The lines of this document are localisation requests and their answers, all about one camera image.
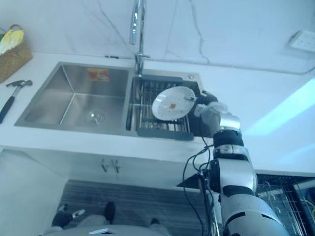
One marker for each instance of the stainless steel double sink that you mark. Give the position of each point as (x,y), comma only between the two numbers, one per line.
(73,98)

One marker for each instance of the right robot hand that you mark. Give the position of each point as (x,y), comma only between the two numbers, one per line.
(208,103)

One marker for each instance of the chrome kitchen faucet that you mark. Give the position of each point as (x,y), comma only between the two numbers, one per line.
(137,29)

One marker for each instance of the orange sink sticker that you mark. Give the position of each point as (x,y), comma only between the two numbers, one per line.
(98,74)

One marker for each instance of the round metal drain strainer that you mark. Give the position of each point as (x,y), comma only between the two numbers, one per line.
(94,117)

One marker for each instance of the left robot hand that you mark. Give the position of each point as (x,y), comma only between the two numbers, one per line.
(62,218)

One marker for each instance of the white sink cabinet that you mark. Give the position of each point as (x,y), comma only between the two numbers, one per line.
(73,162)

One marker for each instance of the white wall socket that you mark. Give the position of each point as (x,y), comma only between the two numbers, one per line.
(301,40)

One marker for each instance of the robot silver body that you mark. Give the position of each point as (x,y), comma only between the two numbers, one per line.
(98,223)

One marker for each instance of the open dishwasher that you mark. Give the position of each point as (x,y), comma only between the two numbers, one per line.
(302,191)

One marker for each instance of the right dark robot foot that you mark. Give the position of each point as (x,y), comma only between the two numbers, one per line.
(155,221)

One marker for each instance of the yellow cloth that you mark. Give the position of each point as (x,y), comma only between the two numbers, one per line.
(11,40)

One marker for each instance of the woven straw basket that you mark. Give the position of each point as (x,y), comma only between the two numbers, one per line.
(14,64)

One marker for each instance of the dark robot foot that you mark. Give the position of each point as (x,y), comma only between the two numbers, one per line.
(155,221)
(110,211)

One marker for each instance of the left dark robot foot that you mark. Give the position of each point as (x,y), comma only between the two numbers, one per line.
(110,211)

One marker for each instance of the white round plate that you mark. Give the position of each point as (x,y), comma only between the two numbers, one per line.
(169,104)

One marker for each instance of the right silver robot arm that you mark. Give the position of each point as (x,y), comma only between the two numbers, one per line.
(236,186)

